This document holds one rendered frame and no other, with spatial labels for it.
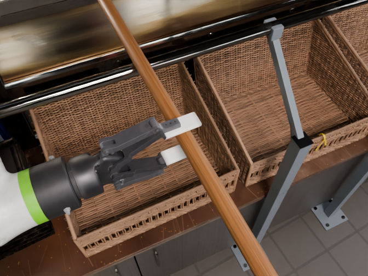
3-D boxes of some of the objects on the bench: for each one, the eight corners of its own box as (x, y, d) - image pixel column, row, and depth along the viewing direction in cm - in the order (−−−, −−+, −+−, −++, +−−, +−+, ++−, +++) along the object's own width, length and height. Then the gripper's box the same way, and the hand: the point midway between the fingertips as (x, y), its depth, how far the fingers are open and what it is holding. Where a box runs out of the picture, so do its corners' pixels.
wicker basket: (49, 147, 137) (22, 99, 114) (179, 100, 151) (179, 50, 128) (84, 261, 111) (59, 229, 89) (237, 192, 125) (249, 149, 103)
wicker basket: (188, 97, 152) (189, 47, 129) (297, 61, 165) (315, 10, 142) (244, 190, 126) (257, 147, 103) (368, 138, 139) (403, 90, 117)
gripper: (50, 127, 52) (189, 79, 58) (82, 190, 69) (188, 148, 75) (63, 166, 48) (210, 111, 54) (94, 223, 65) (203, 176, 71)
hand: (184, 138), depth 64 cm, fingers open, 8 cm apart
